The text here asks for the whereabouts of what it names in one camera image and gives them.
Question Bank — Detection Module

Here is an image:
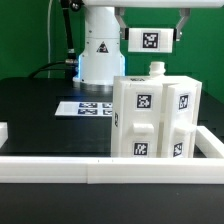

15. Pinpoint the white cabinet door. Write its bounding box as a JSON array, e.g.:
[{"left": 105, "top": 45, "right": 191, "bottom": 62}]
[
  {"left": 161, "top": 84, "right": 197, "bottom": 158},
  {"left": 122, "top": 82, "right": 162, "bottom": 158}
]

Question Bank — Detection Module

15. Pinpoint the white cabinet body box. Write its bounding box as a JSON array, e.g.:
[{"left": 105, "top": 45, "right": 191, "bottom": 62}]
[{"left": 111, "top": 62, "right": 202, "bottom": 158}]

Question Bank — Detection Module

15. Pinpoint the white cable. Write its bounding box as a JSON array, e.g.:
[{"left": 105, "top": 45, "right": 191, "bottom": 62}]
[{"left": 47, "top": 0, "right": 54, "bottom": 79}]

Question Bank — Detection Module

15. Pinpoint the white cabinet top block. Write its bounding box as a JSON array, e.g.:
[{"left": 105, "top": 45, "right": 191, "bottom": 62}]
[{"left": 128, "top": 28, "right": 174, "bottom": 53}]

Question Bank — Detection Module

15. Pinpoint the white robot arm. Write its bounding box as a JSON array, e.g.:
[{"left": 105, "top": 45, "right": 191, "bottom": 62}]
[{"left": 59, "top": 0, "right": 224, "bottom": 90}]

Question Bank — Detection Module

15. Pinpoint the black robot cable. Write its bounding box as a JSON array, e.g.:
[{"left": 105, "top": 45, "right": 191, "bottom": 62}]
[{"left": 28, "top": 0, "right": 80, "bottom": 80}]

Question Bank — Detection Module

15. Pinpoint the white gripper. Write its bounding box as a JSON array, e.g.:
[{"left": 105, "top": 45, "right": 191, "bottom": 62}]
[{"left": 83, "top": 0, "right": 224, "bottom": 41}]

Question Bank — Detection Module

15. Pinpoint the white marker base sheet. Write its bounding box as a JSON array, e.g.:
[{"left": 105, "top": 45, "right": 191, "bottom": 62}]
[{"left": 55, "top": 101, "right": 112, "bottom": 117}]

